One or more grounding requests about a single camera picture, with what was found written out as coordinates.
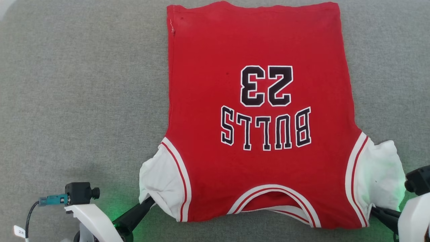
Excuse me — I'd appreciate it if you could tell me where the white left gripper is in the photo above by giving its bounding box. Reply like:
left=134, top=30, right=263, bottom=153
left=64, top=197, right=156, bottom=242

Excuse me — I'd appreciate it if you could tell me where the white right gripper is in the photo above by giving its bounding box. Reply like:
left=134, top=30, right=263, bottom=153
left=370, top=192, right=430, bottom=242

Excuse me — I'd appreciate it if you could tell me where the red Bulls 23 jersey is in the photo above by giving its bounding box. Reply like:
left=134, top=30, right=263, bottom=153
left=139, top=1, right=406, bottom=230

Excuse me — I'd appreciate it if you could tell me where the teal cable connector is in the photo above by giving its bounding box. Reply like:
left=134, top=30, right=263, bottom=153
left=38, top=194, right=68, bottom=207

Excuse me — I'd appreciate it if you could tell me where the thin black camera cable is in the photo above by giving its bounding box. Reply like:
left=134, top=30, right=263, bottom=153
left=25, top=201, right=41, bottom=240

